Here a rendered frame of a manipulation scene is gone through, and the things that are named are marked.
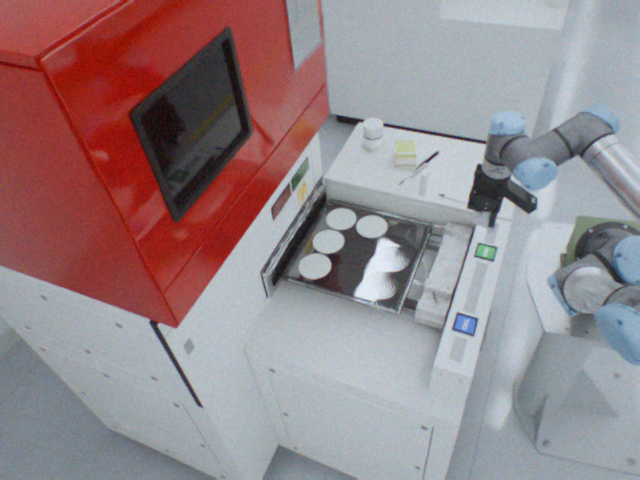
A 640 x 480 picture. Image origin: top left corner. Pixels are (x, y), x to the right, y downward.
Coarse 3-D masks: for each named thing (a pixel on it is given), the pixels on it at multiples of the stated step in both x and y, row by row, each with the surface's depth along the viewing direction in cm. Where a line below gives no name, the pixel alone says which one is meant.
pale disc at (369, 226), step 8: (368, 216) 167; (376, 216) 167; (360, 224) 165; (368, 224) 165; (376, 224) 165; (384, 224) 164; (360, 232) 163; (368, 232) 162; (376, 232) 162; (384, 232) 162
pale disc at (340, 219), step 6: (336, 210) 171; (342, 210) 170; (348, 210) 170; (330, 216) 169; (336, 216) 169; (342, 216) 168; (348, 216) 168; (354, 216) 168; (330, 222) 167; (336, 222) 167; (342, 222) 166; (348, 222) 166; (354, 222) 166; (336, 228) 165; (342, 228) 165
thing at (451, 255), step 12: (444, 240) 160; (456, 240) 160; (444, 252) 157; (456, 252) 156; (444, 264) 154; (456, 264) 153; (432, 276) 151; (444, 276) 151; (456, 276) 150; (432, 300) 145; (444, 300) 145; (432, 324) 141
